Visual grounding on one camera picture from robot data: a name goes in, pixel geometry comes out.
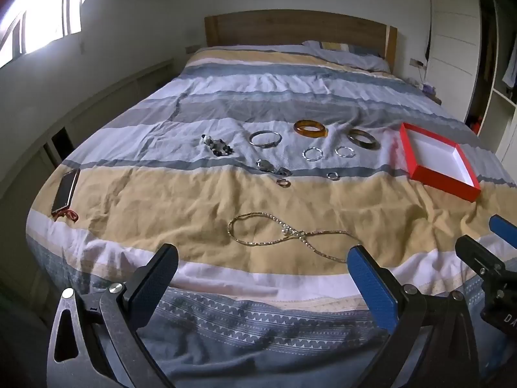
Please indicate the red box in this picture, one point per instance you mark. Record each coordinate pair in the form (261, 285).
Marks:
(436, 157)

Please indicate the amber bangle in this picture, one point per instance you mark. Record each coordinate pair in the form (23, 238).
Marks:
(311, 132)

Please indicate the phone with red case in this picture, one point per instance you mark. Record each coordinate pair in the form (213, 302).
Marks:
(64, 192)

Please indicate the silver crystal hoop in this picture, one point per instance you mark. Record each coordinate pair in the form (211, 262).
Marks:
(336, 152)
(304, 154)

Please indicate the window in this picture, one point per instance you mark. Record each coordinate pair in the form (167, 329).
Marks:
(40, 20)

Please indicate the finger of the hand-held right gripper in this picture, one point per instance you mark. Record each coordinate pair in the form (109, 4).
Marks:
(503, 231)
(478, 255)

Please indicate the small red item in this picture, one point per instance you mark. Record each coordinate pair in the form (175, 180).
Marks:
(475, 123)

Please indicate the wall socket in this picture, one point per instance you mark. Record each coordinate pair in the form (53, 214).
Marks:
(417, 63)

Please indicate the dark green brown bangle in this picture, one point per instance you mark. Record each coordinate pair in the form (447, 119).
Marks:
(365, 144)

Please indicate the hanging clothes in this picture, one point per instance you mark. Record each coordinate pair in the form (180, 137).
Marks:
(509, 72)

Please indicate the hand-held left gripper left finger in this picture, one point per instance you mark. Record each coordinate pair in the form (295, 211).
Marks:
(155, 283)

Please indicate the silver bangle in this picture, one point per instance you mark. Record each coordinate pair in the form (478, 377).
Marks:
(251, 139)

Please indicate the striped pillow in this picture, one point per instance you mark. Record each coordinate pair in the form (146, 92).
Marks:
(347, 58)

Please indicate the white wardrobe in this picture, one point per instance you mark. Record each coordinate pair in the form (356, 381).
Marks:
(452, 16)

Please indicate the dark stone pendant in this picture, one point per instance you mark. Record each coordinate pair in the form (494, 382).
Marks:
(283, 171)
(264, 165)

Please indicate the wooden headboard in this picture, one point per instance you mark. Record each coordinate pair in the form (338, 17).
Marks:
(282, 28)

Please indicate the bedside table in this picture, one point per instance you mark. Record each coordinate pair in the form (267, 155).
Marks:
(430, 95)

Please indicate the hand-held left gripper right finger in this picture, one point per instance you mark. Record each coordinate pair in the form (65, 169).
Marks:
(371, 287)

